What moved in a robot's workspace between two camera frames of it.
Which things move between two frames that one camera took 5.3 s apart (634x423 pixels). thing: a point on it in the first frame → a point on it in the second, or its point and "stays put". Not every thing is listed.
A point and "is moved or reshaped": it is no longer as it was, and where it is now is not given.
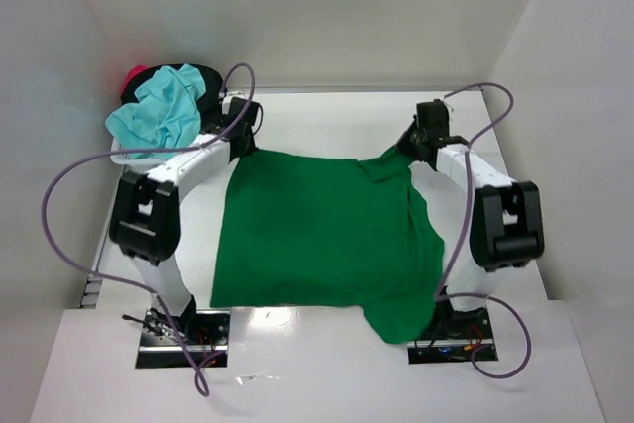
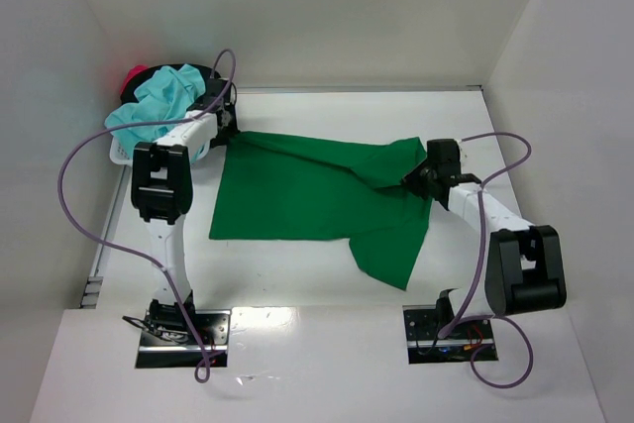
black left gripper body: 245,144 → 226,127
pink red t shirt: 135,69 stays put
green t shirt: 316,231 is moved or reshaped
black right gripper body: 410,144 → 420,179
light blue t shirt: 164,115 stays put
